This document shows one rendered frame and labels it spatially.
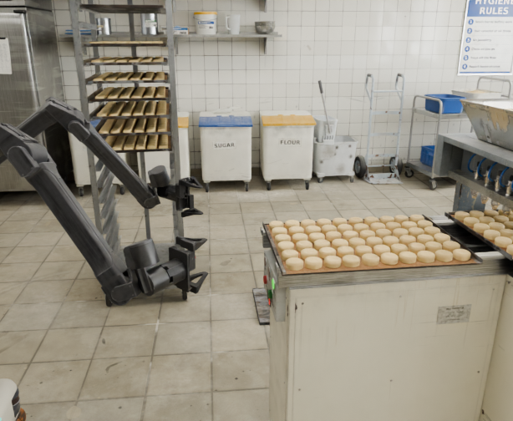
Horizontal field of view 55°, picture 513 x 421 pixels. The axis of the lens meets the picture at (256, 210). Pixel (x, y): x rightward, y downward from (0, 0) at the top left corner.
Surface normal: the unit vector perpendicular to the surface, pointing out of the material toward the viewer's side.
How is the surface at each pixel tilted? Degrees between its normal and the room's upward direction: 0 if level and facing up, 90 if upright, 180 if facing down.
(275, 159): 92
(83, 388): 0
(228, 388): 0
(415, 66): 90
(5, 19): 90
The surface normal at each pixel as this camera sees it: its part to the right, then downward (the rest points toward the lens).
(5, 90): 0.10, 0.33
